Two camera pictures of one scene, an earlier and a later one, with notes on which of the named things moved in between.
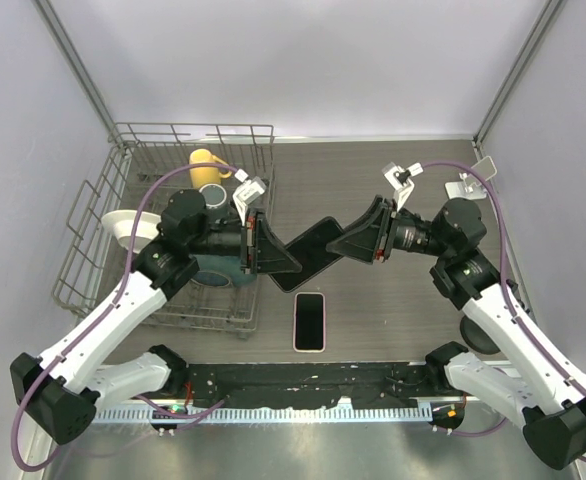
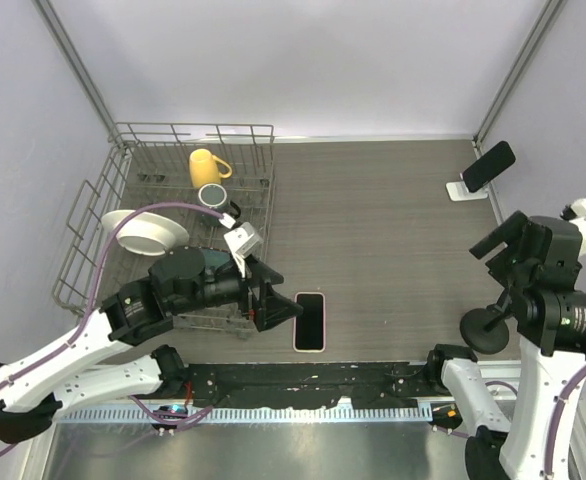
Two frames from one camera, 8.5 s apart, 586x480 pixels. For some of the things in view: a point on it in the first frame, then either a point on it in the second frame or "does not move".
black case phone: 310,251 -> 488,166
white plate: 121,224 does not move
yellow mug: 206,175 does not move
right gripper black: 374,237 -> 510,230
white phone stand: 471,186 does not move
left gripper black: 262,251 -> 259,275
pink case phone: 309,322 does not move
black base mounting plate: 329,384 does not move
